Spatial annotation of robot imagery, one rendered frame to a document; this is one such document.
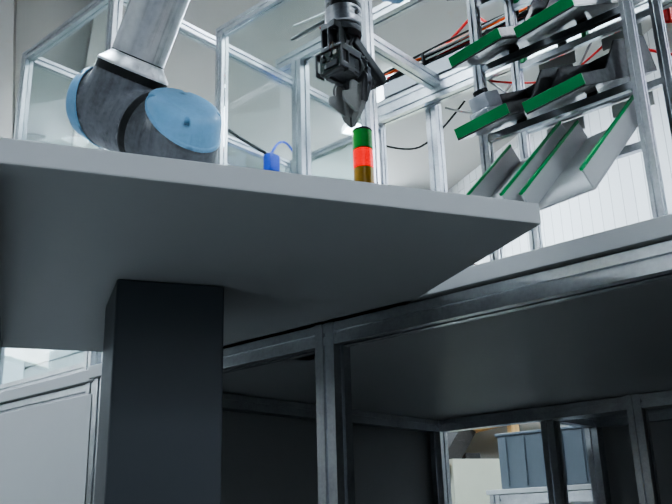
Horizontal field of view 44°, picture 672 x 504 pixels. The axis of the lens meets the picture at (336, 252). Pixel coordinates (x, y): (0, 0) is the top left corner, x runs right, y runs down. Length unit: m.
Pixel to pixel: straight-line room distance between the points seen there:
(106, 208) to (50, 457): 1.30
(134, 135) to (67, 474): 1.07
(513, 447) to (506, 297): 2.43
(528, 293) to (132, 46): 0.71
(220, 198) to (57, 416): 1.35
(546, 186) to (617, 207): 5.78
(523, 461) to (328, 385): 2.25
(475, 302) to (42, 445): 1.29
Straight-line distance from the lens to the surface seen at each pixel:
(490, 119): 1.61
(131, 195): 0.96
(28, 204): 1.01
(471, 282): 1.32
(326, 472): 1.48
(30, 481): 2.30
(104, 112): 1.34
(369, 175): 2.03
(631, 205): 7.19
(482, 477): 4.59
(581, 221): 7.69
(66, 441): 2.17
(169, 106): 1.26
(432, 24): 6.87
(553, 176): 1.58
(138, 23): 1.36
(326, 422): 1.49
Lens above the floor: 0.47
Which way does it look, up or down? 19 degrees up
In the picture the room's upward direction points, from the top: 2 degrees counter-clockwise
